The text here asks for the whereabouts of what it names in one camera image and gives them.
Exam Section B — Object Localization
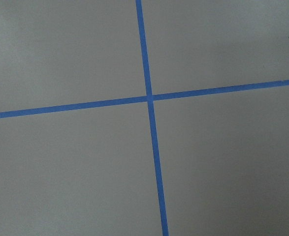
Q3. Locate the long blue tape line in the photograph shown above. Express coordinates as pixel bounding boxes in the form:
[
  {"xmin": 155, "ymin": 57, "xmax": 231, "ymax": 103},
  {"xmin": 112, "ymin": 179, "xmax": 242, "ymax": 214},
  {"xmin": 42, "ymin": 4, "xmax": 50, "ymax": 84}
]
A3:
[{"xmin": 135, "ymin": 0, "xmax": 169, "ymax": 236}]

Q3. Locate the crossing blue tape line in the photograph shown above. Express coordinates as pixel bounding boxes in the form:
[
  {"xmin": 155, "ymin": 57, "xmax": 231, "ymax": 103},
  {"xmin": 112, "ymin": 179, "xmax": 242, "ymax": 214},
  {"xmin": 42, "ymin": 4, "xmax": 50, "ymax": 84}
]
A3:
[{"xmin": 0, "ymin": 80, "xmax": 289, "ymax": 118}]

